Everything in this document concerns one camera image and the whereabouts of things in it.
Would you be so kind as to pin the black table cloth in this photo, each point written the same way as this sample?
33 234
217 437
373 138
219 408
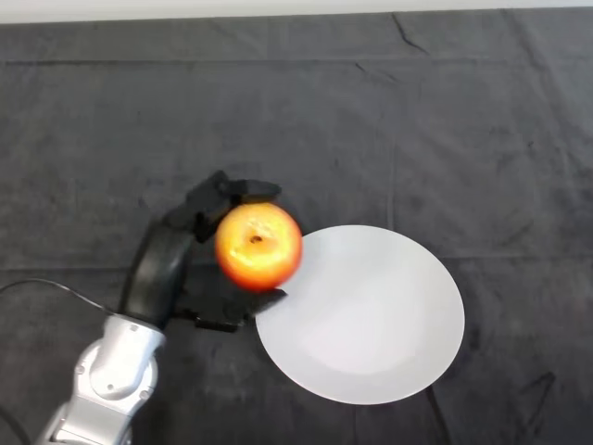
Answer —
370 116

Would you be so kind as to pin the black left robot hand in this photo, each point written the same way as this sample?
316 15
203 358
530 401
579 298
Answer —
157 273

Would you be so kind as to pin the red yellow apple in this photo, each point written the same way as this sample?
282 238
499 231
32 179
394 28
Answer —
258 252

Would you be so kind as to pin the white round plate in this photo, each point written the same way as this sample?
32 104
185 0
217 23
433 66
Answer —
366 320

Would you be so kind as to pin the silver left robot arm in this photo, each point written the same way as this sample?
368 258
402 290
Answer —
104 375

